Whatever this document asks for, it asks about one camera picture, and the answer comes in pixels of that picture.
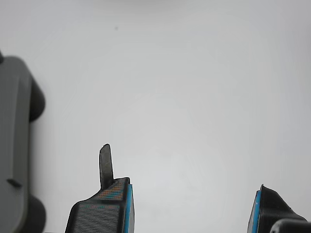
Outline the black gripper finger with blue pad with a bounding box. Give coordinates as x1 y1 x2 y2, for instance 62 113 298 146
64 143 135 233
247 183 308 233

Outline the grey holder with black legs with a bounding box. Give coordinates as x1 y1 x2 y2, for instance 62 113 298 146
0 50 47 233

